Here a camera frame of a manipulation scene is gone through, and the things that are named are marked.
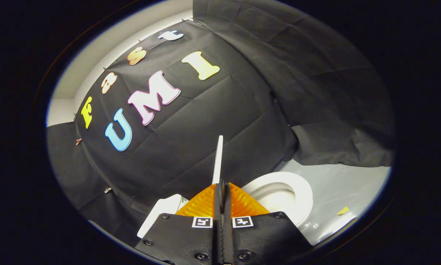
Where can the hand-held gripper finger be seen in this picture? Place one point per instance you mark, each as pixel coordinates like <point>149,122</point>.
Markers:
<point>219,221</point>
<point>227,221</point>

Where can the white toilet bowl with seat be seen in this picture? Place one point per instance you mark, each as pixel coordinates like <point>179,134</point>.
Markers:
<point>301,195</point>

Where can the black backdrop cloth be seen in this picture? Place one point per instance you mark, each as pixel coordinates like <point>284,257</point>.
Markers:
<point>205,125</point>

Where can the small silver clip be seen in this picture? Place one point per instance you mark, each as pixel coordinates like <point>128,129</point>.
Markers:
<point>108,190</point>

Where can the small yellow tape piece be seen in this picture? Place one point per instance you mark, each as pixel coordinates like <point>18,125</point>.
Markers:
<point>342,211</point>

